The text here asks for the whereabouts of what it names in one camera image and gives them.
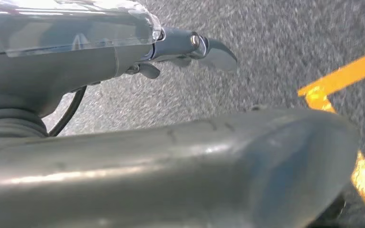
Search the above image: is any robot left arm ribbed sleeve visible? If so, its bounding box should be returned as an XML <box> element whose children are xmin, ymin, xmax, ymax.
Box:
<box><xmin>0</xmin><ymin>108</ymin><xmax>49</xmax><ymax>140</ymax></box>

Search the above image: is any yellow floor tape square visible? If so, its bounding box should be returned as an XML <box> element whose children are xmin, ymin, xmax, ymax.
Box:
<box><xmin>297</xmin><ymin>45</ymin><xmax>365</xmax><ymax>228</ymax></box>

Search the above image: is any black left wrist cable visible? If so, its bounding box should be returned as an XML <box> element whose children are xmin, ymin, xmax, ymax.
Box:
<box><xmin>48</xmin><ymin>85</ymin><xmax>88</xmax><ymax>138</ymax></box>

